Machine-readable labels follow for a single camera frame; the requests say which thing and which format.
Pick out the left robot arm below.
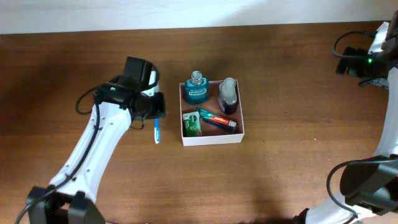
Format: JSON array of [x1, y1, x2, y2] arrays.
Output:
[[15, 57, 165, 224]]

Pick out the white cardboard box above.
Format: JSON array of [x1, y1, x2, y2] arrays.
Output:
[[179, 80, 245, 146]]

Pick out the teal mouthwash bottle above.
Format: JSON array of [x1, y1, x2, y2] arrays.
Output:
[[185, 70, 210, 105]]

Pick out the blue white toothbrush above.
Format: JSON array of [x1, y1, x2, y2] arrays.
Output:
[[154, 118, 160, 144]]

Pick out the blue disposable razor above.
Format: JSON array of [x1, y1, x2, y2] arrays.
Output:
[[203, 116, 238, 134]]

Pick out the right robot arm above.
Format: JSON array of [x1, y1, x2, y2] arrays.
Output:
[[293, 14, 397, 223]]

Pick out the red green toothpaste tube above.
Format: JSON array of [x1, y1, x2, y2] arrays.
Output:
[[197, 108, 238, 128]]

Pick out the clear blue pump bottle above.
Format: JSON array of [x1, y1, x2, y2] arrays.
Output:
[[218, 77, 238, 115]]

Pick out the green white small box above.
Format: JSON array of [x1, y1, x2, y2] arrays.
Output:
[[183, 111, 202, 137]]

